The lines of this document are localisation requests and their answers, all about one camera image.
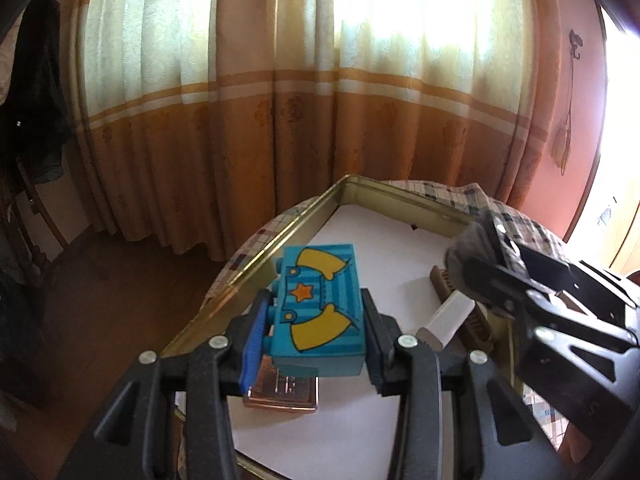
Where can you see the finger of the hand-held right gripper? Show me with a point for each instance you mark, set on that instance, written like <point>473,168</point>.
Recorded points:
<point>550,265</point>
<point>500,285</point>

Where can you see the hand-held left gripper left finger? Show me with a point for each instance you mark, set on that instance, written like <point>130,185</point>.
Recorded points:
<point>252,350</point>

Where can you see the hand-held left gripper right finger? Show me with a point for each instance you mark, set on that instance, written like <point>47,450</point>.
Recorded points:
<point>375,345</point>

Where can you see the brown bristle brush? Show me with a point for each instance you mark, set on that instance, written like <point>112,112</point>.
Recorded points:
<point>477,330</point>

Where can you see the rose gold metal case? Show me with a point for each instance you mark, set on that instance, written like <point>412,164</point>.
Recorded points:
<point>285,392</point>

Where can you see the teal toy block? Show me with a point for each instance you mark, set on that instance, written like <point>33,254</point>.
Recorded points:
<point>320,340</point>

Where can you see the gold metal tray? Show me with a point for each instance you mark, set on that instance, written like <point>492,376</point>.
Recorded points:
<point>380,230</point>

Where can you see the plaid tablecloth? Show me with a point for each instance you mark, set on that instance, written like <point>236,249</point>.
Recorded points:
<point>530,225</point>

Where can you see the brown wooden chair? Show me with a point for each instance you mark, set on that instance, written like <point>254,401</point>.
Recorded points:
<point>35,230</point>
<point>634,290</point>

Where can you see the bright window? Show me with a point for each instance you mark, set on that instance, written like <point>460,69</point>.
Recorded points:
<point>620,160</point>

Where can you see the orange and cream curtain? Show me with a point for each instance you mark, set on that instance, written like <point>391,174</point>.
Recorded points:
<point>300,110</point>

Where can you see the black hanging jacket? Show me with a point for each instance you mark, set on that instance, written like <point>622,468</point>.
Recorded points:
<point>45,85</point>

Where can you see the wall hanging ornament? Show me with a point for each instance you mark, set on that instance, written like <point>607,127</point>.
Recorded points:
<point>567,145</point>

